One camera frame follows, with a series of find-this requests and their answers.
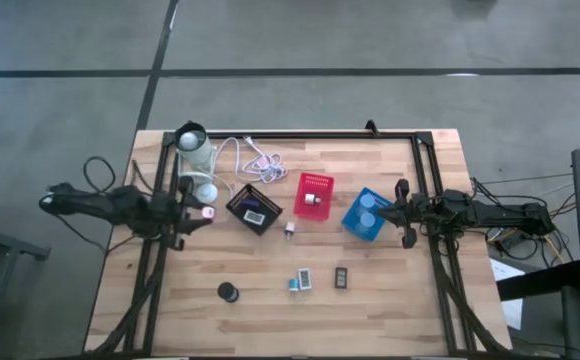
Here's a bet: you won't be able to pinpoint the yellow floor cable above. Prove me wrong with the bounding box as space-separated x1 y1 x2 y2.
489 227 566 264

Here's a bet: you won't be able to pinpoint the black floor cable bundle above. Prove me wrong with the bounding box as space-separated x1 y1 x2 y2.
469 172 579 264

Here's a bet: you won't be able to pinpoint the black-capped hourglass blue sand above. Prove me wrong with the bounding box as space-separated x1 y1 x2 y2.
217 281 240 304

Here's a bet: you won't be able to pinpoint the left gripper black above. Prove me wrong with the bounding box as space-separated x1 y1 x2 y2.
167 174 216 251

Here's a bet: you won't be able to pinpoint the black desk beam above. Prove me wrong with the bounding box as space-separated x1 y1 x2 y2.
497 259 580 301

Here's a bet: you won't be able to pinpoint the blue plastic basket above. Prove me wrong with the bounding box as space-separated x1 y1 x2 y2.
340 186 395 243

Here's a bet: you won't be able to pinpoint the white fan power cable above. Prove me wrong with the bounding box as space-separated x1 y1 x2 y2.
200 172 235 224

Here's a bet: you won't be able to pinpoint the red plastic basket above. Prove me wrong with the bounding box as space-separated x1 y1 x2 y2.
292 172 336 222

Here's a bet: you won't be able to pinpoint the grey metal stand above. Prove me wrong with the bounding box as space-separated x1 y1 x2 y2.
0 218 51 360

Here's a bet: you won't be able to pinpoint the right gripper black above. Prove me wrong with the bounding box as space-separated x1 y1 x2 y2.
375 179 444 250

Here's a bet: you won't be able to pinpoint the white paper sheet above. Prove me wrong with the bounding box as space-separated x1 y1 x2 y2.
489 257 525 331

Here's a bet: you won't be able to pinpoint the white desk fan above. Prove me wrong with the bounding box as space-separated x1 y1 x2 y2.
178 171 220 204

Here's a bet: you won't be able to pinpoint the black metal table frame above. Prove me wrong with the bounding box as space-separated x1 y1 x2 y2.
83 128 514 359

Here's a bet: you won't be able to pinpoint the black plastic basket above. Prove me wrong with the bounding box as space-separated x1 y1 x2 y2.
225 182 284 237

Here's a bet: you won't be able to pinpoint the white coiled USB cable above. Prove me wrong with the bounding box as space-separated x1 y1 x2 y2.
213 134 289 185

